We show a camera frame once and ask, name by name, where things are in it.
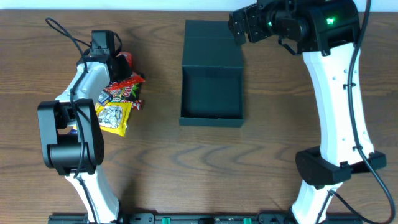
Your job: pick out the red green KitKat bar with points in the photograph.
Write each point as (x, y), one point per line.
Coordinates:
(137, 105)

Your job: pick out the yellow Hacks candy bag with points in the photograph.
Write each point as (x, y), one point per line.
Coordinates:
(113, 117)

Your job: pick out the small blue silver box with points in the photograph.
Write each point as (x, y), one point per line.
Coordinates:
(104, 98)

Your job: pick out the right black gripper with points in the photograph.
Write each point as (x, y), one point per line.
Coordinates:
(237, 26)

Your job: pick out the red Hacks candy bag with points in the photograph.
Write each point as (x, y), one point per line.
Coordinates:
(135, 78)

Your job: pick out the black gift box with lid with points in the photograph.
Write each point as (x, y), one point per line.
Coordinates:
(212, 76)

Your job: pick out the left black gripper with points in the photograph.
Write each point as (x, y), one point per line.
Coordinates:
(124, 60)

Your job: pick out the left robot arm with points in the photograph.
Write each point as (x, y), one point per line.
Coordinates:
(72, 140)

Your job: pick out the black Haribo candy bag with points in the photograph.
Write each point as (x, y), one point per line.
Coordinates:
(127, 94)

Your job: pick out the purple Dairy Milk bar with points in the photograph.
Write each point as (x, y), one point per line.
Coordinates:
(73, 131)

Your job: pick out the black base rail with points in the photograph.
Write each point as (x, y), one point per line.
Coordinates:
(148, 218)

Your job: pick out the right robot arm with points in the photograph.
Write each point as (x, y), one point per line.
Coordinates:
(328, 35)

